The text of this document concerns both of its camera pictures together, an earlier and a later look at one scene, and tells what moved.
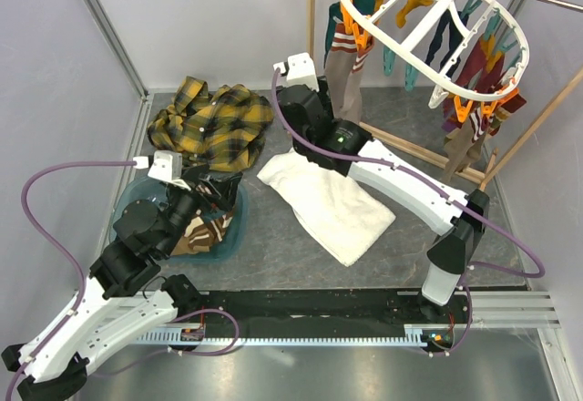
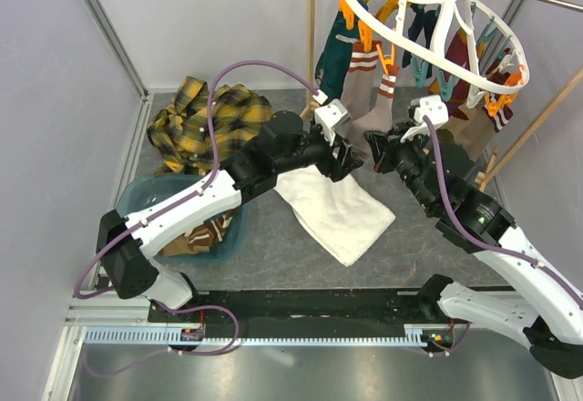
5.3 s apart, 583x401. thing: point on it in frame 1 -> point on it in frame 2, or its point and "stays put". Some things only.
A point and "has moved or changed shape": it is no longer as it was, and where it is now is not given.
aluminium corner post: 101,19 stays put
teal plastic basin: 147,190 stays put
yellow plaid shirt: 223,128 stays put
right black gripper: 324,96 -> 384,147
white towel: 339,218 stays put
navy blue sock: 455,35 -> 420,19
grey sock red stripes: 343,75 has moved or changed shape
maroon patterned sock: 482,69 -> 458,53
